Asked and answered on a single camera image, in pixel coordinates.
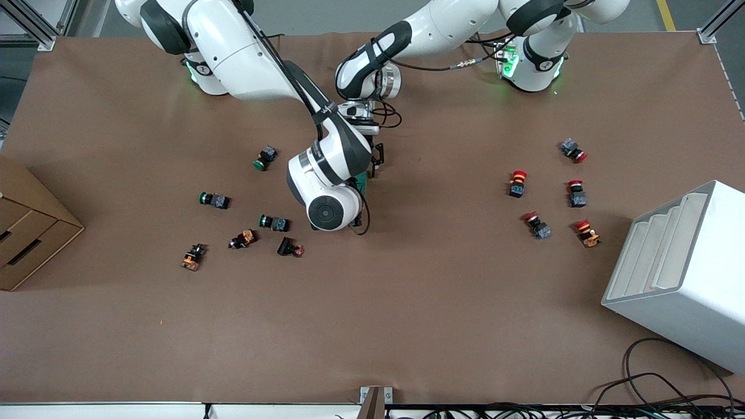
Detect aluminium table bracket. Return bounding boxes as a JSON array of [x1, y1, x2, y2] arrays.
[[360, 386, 393, 419]]

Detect aluminium frame post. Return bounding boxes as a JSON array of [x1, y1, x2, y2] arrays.
[[0, 0, 79, 52], [697, 0, 745, 44]]

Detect looped black cable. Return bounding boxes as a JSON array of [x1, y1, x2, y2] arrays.
[[594, 338, 737, 408]]

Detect white slotted bin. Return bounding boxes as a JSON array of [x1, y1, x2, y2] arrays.
[[601, 180, 745, 375]]

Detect brown cardboard box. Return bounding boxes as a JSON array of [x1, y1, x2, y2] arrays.
[[0, 154, 85, 292]]

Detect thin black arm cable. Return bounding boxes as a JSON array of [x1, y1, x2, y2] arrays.
[[233, 0, 338, 117]]

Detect white table edge rail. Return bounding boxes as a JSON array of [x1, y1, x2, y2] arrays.
[[0, 403, 361, 419]]

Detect black cable bundle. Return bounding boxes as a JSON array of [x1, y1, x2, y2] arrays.
[[390, 402, 745, 419]]

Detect black cable silver connector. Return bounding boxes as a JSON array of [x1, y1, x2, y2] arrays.
[[387, 35, 516, 72]]

